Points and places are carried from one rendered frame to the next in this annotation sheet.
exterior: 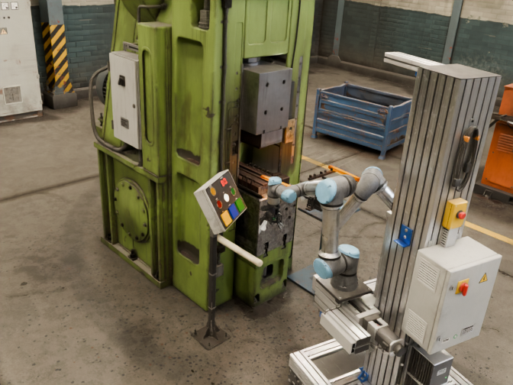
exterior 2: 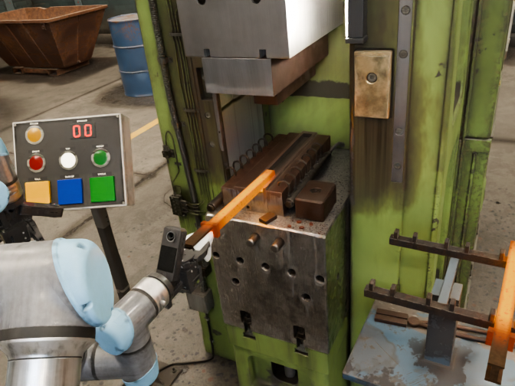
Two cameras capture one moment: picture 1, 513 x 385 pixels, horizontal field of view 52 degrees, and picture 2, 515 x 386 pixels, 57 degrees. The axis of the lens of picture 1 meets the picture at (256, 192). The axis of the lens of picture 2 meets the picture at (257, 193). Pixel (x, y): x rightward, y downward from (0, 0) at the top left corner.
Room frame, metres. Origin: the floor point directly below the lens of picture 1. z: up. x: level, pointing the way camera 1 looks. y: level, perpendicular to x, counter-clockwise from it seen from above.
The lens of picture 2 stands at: (3.06, -1.24, 1.64)
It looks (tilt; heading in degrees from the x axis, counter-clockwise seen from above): 29 degrees down; 74
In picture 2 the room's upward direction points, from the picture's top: 6 degrees counter-clockwise
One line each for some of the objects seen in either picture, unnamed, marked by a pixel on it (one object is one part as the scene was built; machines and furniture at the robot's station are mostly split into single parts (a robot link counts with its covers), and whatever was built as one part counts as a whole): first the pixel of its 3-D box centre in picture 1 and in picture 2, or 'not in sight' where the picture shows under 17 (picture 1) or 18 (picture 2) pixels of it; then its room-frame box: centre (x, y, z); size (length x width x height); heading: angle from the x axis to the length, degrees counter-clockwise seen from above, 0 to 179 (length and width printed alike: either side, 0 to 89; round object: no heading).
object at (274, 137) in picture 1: (250, 129); (270, 56); (3.51, 0.07, 1.32); 0.42 x 0.20 x 0.10; 45
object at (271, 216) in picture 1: (273, 212); (13, 220); (2.75, -0.10, 1.07); 0.09 x 0.08 x 0.12; 30
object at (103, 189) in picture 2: (239, 205); (103, 189); (2.95, 0.10, 1.01); 0.07 x 0.05 x 0.07; 160
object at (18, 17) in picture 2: not in sight; (43, 41); (2.19, 7.07, 0.43); 1.89 x 1.20 x 0.85; 135
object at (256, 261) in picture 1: (238, 250); not in sight; (3.05, 0.10, 0.62); 0.44 x 0.05 x 0.05; 45
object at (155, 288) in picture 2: not in sight; (151, 296); (3.03, -0.45, 1.01); 0.08 x 0.05 x 0.08; 135
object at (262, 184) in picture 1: (247, 177); (280, 167); (3.51, 0.07, 0.96); 0.42 x 0.20 x 0.09; 45
